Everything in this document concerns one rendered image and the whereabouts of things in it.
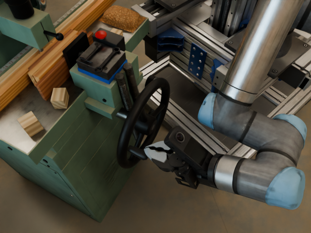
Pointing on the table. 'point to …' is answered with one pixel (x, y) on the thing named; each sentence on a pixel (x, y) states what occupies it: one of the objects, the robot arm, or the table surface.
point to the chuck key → (91, 54)
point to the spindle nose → (20, 8)
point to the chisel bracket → (27, 27)
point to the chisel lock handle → (54, 35)
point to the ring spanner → (107, 59)
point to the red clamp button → (101, 34)
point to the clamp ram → (76, 49)
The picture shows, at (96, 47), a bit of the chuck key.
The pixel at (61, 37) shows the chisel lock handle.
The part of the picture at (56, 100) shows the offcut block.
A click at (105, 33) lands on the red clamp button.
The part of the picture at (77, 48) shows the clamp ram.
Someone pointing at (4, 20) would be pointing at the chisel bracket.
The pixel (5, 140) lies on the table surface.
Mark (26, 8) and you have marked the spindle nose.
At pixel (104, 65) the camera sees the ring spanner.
